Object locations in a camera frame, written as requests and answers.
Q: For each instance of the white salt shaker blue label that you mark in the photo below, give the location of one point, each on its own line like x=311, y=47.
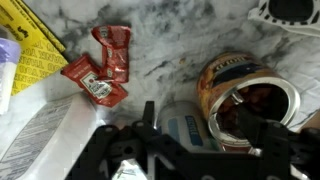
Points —
x=182, y=120

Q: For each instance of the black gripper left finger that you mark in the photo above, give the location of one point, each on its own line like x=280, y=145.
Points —
x=149, y=113

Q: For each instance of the white bottle purple cap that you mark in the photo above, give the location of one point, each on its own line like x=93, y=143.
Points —
x=10, y=52

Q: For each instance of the white sunglasses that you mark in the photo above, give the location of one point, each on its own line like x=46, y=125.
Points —
x=297, y=16

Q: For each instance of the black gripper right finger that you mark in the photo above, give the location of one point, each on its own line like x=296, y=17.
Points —
x=250, y=125

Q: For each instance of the red ketchup packets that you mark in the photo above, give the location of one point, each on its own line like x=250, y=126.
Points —
x=103, y=83

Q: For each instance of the yellow printed packet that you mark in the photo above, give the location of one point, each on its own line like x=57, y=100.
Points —
x=41, y=51

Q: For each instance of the yellow labelled can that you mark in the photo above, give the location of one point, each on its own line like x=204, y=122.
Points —
x=236, y=79

